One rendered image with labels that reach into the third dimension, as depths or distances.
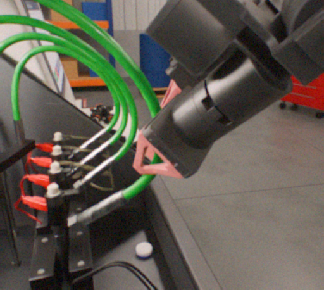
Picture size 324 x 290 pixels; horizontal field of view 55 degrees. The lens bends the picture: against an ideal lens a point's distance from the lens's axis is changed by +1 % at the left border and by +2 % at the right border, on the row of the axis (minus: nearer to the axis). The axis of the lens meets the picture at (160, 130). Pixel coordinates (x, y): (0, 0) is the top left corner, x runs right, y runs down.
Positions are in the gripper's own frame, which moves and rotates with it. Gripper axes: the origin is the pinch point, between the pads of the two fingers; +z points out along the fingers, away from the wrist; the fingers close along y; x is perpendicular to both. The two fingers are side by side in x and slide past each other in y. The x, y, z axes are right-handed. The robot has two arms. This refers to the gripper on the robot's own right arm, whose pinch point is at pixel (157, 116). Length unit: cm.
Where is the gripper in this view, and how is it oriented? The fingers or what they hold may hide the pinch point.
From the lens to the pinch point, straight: 52.0
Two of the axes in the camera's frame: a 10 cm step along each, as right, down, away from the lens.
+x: 0.1, 3.6, -9.3
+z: -7.1, 6.6, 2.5
